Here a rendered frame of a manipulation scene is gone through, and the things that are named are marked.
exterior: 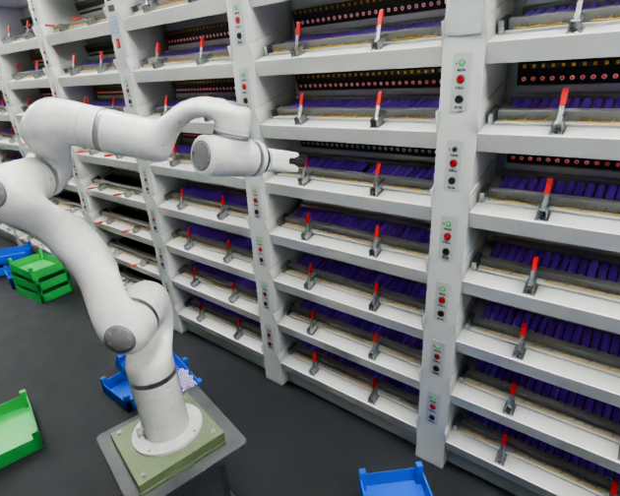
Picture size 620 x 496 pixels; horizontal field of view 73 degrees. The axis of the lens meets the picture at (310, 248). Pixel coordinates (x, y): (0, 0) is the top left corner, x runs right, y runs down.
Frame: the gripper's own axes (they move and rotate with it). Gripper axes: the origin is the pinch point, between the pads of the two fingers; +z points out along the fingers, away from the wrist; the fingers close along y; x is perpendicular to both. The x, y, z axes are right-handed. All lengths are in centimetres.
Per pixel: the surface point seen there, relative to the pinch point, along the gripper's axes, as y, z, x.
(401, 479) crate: 31, 25, -97
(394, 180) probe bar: 15.8, 24.9, -3.6
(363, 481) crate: 23, 15, -95
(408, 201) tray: 23.3, 20.0, -8.4
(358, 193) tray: 7.2, 20.3, -8.2
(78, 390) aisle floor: -102, -14, -106
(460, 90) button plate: 35.1, 13.0, 19.0
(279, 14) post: -30, 22, 45
